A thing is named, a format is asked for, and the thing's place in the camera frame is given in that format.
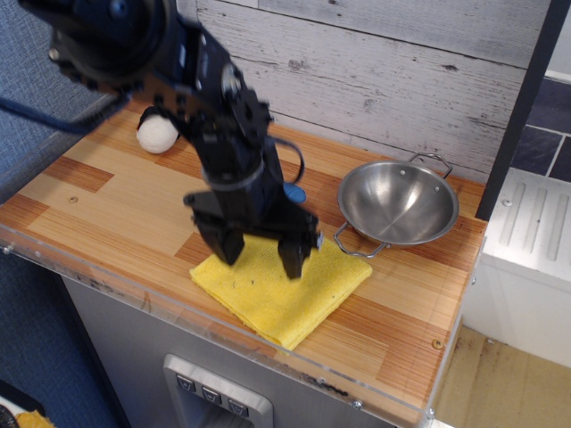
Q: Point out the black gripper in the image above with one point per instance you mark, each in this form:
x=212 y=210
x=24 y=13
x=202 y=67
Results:
x=256 y=204

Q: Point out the yellow towel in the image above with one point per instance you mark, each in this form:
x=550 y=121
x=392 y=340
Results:
x=281 y=310

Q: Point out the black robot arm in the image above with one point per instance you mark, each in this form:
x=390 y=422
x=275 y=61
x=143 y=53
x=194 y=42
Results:
x=146 y=50

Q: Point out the white ball in black cup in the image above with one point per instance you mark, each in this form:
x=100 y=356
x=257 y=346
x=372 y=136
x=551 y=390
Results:
x=155 y=133

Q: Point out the silver dispenser button panel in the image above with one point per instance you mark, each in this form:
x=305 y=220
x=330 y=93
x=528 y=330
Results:
x=202 y=398

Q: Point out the clear acrylic edge guard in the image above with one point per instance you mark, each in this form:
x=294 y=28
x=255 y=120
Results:
x=133 y=327

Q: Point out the white ribbed cabinet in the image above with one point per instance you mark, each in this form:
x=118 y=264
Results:
x=520 y=291

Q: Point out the yellow object at corner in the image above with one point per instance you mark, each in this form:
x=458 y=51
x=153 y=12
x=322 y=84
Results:
x=33 y=420

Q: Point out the blue handled fork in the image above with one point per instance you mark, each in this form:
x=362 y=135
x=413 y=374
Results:
x=294 y=193

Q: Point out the metal bowl with handles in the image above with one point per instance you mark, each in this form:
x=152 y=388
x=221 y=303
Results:
x=398 y=203

